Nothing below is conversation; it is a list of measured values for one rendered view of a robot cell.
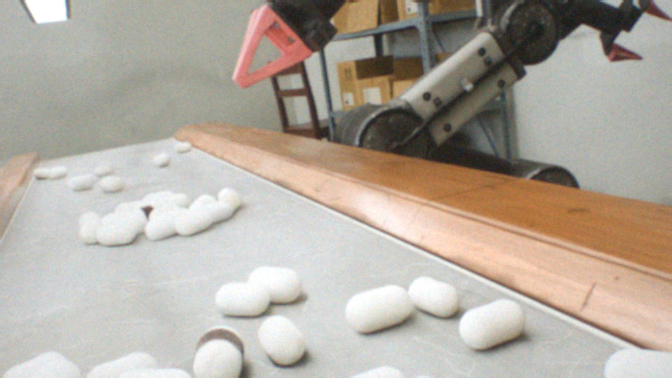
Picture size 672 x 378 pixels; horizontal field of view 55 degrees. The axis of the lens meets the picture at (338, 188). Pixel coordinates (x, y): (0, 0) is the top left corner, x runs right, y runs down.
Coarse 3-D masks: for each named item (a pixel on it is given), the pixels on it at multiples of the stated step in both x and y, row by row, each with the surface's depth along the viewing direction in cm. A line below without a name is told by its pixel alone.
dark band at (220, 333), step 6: (210, 330) 31; (216, 330) 30; (222, 330) 30; (228, 330) 31; (204, 336) 30; (210, 336) 30; (216, 336) 30; (222, 336) 30; (228, 336) 30; (234, 336) 30; (198, 342) 30; (204, 342) 29; (234, 342) 30; (240, 342) 30; (240, 348) 30; (240, 372) 30
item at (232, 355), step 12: (204, 348) 29; (216, 348) 29; (228, 348) 29; (204, 360) 28; (216, 360) 28; (228, 360) 29; (240, 360) 29; (204, 372) 28; (216, 372) 28; (228, 372) 29
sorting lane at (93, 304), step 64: (64, 192) 97; (128, 192) 88; (192, 192) 81; (256, 192) 75; (0, 256) 62; (64, 256) 58; (128, 256) 55; (192, 256) 52; (256, 256) 49; (320, 256) 47; (384, 256) 45; (0, 320) 43; (64, 320) 41; (128, 320) 40; (192, 320) 38; (256, 320) 37; (320, 320) 35; (448, 320) 33; (576, 320) 31
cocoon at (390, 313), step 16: (384, 288) 33; (400, 288) 33; (352, 304) 33; (368, 304) 32; (384, 304) 32; (400, 304) 33; (352, 320) 32; (368, 320) 32; (384, 320) 32; (400, 320) 33
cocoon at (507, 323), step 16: (496, 304) 30; (512, 304) 30; (464, 320) 29; (480, 320) 29; (496, 320) 29; (512, 320) 29; (464, 336) 29; (480, 336) 29; (496, 336) 29; (512, 336) 29
